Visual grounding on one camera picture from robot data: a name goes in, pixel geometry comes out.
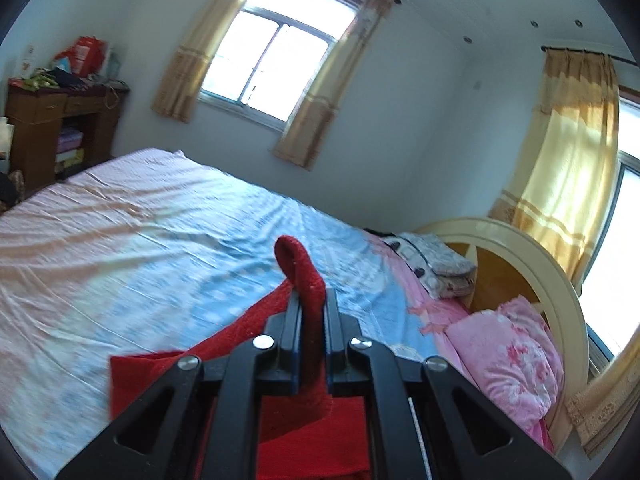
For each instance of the red knit garment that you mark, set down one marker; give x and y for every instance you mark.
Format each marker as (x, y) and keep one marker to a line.
(300, 272)

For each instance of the window with grey frame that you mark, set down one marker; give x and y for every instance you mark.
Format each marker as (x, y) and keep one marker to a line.
(280, 55)

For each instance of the pile of clothes on dresser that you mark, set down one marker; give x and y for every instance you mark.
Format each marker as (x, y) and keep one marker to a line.
(55, 80)

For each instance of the stacked boxes in dresser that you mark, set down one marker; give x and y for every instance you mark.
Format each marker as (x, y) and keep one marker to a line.
(69, 150)

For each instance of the beige curtain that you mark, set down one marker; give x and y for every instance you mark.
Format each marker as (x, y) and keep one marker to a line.
(200, 50)
(330, 90)

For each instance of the red paper bag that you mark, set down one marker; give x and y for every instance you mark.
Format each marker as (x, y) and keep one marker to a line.
(82, 57)

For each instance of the brown wooden dresser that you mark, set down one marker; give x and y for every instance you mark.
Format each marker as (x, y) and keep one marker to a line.
(35, 120)

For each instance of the bright side window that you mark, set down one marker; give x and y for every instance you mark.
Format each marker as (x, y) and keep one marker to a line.
(612, 260)

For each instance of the yellow curtain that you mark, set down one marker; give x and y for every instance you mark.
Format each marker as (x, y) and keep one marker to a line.
(605, 405)
(565, 170)

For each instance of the bed with patterned sheet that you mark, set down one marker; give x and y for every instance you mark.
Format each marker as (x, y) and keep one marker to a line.
(150, 240)

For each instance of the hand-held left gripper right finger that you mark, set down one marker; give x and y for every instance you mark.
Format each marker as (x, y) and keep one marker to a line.
(334, 342)

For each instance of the folded grey patterned blanket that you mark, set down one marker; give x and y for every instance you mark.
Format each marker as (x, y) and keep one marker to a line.
(440, 265)

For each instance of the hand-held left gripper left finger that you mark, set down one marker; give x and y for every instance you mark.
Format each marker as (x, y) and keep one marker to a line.
(286, 340)

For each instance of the cream wooden headboard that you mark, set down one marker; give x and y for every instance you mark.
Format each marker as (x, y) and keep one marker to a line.
(505, 270)

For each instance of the dark cloth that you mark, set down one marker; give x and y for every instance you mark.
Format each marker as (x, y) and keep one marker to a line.
(9, 190)

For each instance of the pink pillow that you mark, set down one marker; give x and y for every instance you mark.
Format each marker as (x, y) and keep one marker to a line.
(505, 355)

